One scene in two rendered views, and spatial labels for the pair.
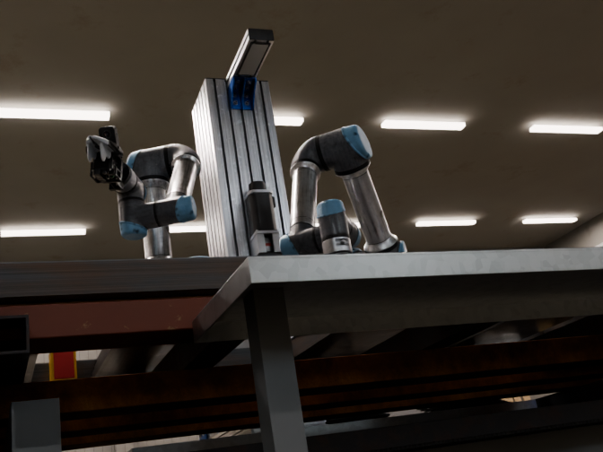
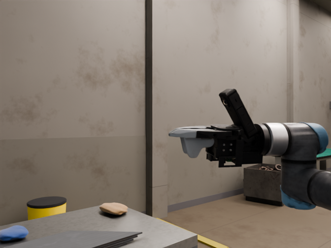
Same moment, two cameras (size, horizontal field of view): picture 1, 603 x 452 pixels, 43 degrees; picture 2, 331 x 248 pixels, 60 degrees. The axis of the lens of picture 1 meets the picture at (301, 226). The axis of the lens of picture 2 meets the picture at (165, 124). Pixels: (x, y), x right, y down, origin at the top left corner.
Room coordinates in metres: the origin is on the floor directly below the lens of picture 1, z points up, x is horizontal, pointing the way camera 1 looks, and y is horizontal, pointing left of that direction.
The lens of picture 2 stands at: (1.53, -0.07, 1.47)
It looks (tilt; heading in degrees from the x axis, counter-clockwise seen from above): 0 degrees down; 73
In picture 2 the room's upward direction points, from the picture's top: straight up
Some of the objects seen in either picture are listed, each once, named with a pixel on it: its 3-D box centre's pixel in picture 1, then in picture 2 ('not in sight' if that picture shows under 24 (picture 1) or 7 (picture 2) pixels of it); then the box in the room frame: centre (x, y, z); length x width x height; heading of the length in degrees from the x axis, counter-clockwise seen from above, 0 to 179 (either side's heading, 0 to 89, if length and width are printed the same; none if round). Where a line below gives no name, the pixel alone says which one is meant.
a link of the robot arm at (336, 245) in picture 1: (337, 249); not in sight; (1.87, -0.08, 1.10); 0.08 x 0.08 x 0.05
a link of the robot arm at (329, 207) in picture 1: (333, 221); not in sight; (1.88, -0.08, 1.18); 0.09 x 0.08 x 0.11; 162
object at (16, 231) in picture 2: not in sight; (12, 233); (1.29, 1.11, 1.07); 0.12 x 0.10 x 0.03; 114
